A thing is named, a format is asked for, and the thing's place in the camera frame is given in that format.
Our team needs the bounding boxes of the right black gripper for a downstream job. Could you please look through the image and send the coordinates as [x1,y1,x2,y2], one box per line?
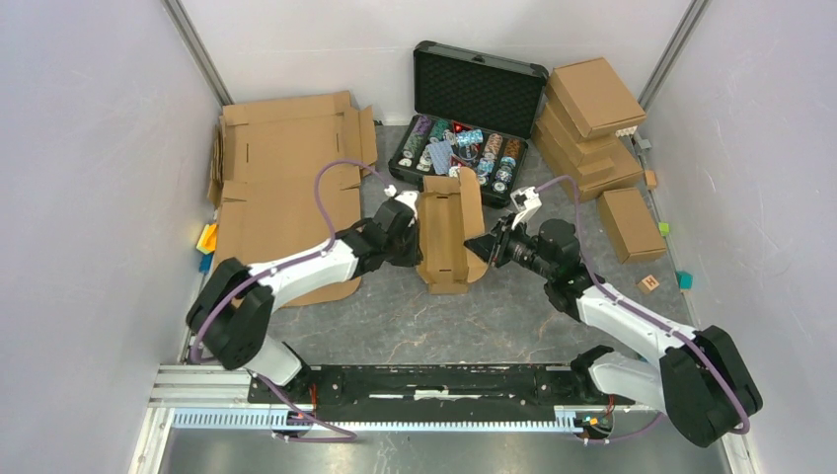
[462,213,555,280]

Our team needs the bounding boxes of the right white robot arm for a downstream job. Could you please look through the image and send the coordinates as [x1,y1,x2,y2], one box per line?
[465,215,764,447]

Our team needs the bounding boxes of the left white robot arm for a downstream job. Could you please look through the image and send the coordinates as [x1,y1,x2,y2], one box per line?
[186,192,421,403]

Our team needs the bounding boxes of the small folded cardboard box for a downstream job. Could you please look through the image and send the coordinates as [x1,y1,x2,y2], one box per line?
[596,188,667,264]

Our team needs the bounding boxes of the large bottom cardboard box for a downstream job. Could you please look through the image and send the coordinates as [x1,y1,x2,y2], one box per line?
[532,125,644,202]

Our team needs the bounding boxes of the black poker chip case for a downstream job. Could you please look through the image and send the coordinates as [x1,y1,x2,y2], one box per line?
[388,40,549,208]

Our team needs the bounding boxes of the stack of flat cardboard sheets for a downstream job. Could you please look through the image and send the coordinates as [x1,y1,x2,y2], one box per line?
[206,90,379,309]

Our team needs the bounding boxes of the wooden letter H block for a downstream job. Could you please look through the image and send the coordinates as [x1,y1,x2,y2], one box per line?
[637,275,660,294]

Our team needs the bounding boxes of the yellow orange block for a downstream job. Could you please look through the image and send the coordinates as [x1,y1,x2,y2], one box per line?
[195,223,217,255]

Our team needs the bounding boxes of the small wooden cube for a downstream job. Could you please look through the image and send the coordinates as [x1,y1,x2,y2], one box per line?
[644,170,657,191]

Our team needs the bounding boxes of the teal block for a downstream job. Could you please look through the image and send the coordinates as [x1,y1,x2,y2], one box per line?
[675,271,694,291]

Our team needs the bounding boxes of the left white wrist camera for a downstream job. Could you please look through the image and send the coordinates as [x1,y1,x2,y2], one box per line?
[384,185,420,226]

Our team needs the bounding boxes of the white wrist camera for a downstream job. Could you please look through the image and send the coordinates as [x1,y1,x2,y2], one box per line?
[510,187,542,230]
[384,185,420,226]

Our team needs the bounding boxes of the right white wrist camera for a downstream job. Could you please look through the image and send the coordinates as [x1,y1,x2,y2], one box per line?
[510,187,542,230]

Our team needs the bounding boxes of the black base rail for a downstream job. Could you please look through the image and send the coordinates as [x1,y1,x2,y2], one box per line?
[284,363,634,423]

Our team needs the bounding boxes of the blue block at left wall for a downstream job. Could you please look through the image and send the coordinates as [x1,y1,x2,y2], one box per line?
[198,253,214,275]

